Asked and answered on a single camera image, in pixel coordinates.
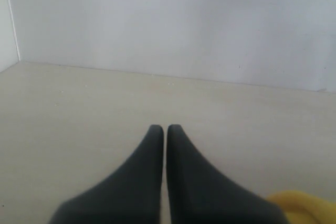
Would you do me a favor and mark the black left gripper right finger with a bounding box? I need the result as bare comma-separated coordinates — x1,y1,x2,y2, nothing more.
166,124,288,223

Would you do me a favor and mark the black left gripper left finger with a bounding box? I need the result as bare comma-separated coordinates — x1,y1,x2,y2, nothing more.
50,125,164,223

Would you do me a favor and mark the yellow sleeved forearm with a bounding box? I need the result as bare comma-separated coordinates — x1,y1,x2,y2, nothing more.
267,190,335,224

